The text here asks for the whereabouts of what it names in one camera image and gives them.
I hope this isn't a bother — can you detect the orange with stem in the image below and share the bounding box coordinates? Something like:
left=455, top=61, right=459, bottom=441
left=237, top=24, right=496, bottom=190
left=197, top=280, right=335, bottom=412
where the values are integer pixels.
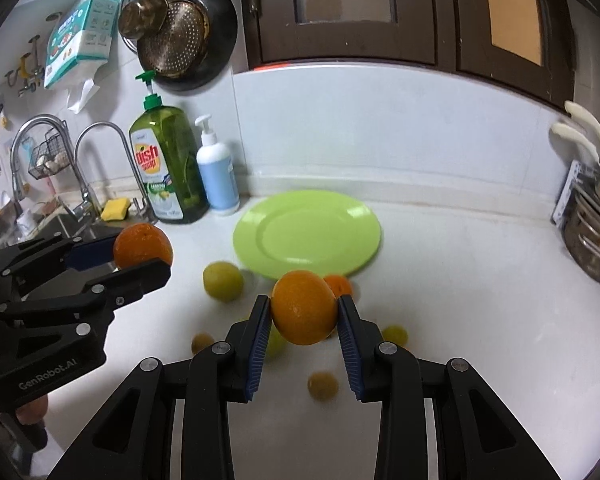
left=114, top=223, right=173, bottom=269

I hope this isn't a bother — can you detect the teal white paper package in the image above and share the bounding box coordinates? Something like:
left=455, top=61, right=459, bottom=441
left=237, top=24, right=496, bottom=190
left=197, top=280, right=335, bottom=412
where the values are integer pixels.
left=44, top=0, right=119, bottom=89

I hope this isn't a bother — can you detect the metal colander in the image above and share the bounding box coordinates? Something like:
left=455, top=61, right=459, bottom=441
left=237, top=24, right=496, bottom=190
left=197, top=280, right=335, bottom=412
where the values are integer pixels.
left=137, top=0, right=210, bottom=79

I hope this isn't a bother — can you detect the white blue pump bottle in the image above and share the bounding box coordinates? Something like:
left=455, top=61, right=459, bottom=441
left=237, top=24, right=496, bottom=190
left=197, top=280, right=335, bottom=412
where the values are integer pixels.
left=195, top=114, right=240, bottom=216

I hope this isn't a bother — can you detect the chrome kitchen faucet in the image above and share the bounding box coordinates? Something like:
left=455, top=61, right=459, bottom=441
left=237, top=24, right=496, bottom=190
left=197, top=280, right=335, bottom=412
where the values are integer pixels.
left=9, top=114, right=102, bottom=221

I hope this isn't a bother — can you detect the small yellow-green lime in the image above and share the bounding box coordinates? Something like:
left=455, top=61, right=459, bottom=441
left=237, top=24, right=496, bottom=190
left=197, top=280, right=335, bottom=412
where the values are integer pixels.
left=381, top=325, right=408, bottom=348

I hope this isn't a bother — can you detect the stainless steel pot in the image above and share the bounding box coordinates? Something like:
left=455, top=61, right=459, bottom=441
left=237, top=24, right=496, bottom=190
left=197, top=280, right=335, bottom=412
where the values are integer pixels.
left=562, top=183, right=600, bottom=283

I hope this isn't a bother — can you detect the black frying pan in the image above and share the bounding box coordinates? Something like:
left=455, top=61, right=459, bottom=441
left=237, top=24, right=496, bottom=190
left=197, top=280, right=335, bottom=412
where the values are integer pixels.
left=155, top=0, right=238, bottom=91

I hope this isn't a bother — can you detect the wire sink basket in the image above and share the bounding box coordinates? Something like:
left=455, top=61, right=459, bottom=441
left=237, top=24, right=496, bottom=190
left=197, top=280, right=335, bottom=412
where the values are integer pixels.
left=28, top=129, right=70, bottom=180

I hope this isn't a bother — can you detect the person's hand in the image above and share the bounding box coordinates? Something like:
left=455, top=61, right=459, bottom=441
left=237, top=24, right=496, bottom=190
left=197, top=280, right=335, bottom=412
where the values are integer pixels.
left=0, top=396, right=48, bottom=426

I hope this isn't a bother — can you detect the wall hooks rack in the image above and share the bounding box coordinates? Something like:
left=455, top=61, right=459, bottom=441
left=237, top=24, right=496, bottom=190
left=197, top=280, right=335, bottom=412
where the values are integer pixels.
left=5, top=35, right=44, bottom=98

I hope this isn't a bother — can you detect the large yellow-green citrus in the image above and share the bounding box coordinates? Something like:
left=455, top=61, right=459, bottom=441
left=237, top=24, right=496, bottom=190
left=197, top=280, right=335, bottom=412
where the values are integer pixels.
left=202, top=261, right=245, bottom=302

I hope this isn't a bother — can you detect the green plate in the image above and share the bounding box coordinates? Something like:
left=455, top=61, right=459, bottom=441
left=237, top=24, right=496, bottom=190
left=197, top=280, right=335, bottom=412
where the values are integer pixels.
left=233, top=190, right=381, bottom=280

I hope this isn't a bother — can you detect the pale green apple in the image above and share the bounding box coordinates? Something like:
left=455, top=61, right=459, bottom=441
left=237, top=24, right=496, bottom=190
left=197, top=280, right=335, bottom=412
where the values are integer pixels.
left=265, top=326, right=287, bottom=361

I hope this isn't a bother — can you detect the green dish soap bottle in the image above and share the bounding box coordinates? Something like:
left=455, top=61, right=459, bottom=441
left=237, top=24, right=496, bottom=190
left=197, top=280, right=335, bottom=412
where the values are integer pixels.
left=129, top=70, right=209, bottom=224

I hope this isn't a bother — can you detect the small brown-yellow fruit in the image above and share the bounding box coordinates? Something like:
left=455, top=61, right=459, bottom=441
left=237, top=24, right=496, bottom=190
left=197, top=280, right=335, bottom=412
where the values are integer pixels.
left=306, top=370, right=339, bottom=402

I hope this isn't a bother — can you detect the yellow sponge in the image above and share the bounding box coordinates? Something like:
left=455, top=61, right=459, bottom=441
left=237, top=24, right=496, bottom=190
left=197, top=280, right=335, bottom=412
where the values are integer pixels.
left=100, top=197, right=131, bottom=222

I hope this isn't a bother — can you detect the large orange fruit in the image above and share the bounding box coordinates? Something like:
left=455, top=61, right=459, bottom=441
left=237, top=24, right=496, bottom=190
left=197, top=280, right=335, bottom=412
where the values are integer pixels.
left=324, top=274, right=353, bottom=298

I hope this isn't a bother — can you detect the small brass pot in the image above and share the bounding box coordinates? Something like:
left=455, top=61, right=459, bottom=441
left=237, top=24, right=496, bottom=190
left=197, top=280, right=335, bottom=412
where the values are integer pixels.
left=118, top=0, right=168, bottom=40

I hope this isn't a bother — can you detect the small brown fruit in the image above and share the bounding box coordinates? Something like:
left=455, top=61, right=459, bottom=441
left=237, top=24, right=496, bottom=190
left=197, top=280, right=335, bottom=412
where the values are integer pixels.
left=190, top=332, right=215, bottom=356

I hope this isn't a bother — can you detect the small orange mandarin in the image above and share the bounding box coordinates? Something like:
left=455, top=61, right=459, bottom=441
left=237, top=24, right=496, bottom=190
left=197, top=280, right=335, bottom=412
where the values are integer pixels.
left=271, top=270, right=338, bottom=346

